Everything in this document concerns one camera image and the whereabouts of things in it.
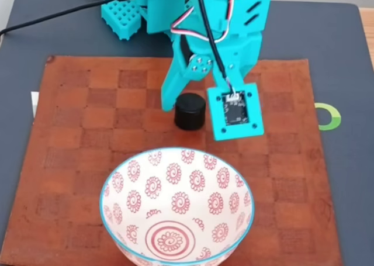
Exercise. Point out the black cylinder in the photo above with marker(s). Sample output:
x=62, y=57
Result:
x=190, y=114

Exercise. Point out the white bowl with red flowers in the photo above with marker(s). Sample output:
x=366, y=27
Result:
x=175, y=204

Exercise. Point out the dark grey desk mat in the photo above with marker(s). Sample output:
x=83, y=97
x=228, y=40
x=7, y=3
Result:
x=306, y=29

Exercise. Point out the brown checkered wooden board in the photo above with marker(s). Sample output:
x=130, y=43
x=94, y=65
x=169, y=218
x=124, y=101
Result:
x=87, y=160

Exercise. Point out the white paper slip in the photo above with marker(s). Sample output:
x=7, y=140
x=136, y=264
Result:
x=34, y=102

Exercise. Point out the teal camera mount with board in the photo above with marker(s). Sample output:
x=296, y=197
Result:
x=216, y=117

